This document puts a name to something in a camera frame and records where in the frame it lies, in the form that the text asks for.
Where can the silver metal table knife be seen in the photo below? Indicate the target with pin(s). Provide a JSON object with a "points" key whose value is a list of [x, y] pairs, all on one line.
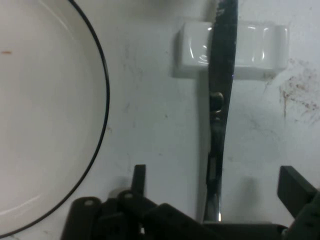
{"points": [[222, 50]]}

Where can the white ceramic cutlery rest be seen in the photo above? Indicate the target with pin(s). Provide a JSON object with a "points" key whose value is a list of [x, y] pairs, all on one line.
{"points": [[260, 50]]}

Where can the white plate with black rim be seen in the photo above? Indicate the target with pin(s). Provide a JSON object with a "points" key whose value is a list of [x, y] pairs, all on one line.
{"points": [[45, 100]]}

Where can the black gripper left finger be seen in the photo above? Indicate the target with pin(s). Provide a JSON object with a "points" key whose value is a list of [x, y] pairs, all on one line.
{"points": [[120, 217]]}

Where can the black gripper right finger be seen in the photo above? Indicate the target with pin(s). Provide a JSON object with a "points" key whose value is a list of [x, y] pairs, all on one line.
{"points": [[300, 195]]}

